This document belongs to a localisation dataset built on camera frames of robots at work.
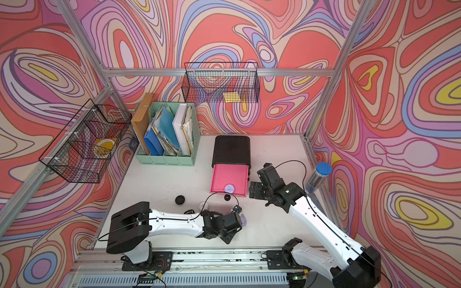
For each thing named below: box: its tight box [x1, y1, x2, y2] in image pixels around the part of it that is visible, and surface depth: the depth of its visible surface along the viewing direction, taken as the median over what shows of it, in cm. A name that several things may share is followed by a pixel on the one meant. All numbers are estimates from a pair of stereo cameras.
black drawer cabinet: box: [211, 135, 252, 177], surface depth 93 cm
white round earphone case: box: [198, 201, 209, 212], surface depth 90 cm
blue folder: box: [144, 127, 165, 156], surface depth 95 cm
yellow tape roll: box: [93, 139, 116, 158], surface depth 80 cm
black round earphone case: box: [174, 195, 185, 205], surface depth 92 cm
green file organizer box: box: [135, 102, 202, 167], surface depth 100 cm
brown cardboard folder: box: [131, 92, 154, 156], surface depth 86 cm
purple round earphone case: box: [223, 183, 236, 194], surface depth 84 cm
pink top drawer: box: [210, 164, 249, 197], surface depth 87 cm
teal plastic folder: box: [158, 106, 180, 150], surface depth 95 cm
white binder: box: [172, 103, 191, 156], surface depth 96 cm
